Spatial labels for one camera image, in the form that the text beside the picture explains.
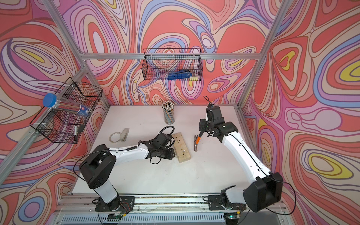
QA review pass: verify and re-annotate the claw hammer orange black handle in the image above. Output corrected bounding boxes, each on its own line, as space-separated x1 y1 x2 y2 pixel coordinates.
194 129 204 152

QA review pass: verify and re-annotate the wooden block with nails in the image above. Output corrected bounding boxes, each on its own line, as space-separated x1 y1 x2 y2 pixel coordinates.
172 133 191 163

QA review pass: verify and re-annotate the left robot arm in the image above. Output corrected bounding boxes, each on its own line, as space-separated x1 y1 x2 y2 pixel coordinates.
79 133 175 206

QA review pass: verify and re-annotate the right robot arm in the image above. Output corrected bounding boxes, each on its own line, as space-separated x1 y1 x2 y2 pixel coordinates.
195 103 284 212

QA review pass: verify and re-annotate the cup of coloured pencils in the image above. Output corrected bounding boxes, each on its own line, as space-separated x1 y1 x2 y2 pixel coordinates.
162 101 175 125

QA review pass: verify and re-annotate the blue tool in basket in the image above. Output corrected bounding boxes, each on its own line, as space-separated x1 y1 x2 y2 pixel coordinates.
167 70 192 80

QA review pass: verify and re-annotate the clear bottle blue cap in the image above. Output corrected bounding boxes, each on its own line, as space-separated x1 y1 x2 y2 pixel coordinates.
43 93 90 117

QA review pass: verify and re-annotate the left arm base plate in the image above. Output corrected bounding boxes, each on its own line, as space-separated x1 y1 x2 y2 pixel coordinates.
95 196 135 212

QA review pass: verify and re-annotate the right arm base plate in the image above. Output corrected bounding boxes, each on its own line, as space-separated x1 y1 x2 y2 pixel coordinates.
203 195 247 212

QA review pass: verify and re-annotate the back wire basket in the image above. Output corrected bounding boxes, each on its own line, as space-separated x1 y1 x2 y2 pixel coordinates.
142 47 203 81

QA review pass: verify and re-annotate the wire basket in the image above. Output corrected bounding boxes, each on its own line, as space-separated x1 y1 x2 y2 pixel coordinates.
30 78 103 143
142 47 203 81

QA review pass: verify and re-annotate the left wire basket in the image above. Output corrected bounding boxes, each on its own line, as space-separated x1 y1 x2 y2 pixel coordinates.
30 78 103 143

